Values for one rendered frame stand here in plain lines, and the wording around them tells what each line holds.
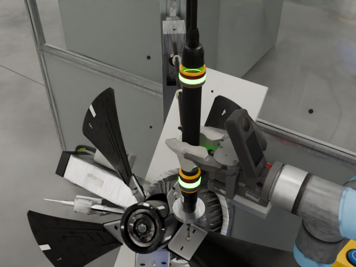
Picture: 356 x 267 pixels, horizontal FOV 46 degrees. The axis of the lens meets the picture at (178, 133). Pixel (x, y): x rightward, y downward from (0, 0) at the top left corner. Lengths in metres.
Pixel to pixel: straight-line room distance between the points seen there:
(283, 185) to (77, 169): 0.74
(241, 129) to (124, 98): 1.33
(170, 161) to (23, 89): 2.63
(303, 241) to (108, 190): 0.63
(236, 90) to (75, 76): 1.11
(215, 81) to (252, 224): 0.98
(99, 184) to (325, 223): 0.72
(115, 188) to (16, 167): 1.87
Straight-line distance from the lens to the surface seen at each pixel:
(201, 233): 1.03
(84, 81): 2.10
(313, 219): 0.72
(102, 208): 1.20
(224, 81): 1.22
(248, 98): 1.19
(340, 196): 0.71
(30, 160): 3.05
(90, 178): 1.26
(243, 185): 0.76
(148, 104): 1.88
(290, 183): 0.71
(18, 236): 2.64
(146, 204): 0.98
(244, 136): 0.69
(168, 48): 1.32
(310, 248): 0.78
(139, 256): 1.05
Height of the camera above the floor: 2.02
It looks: 41 degrees down
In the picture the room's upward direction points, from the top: straight up
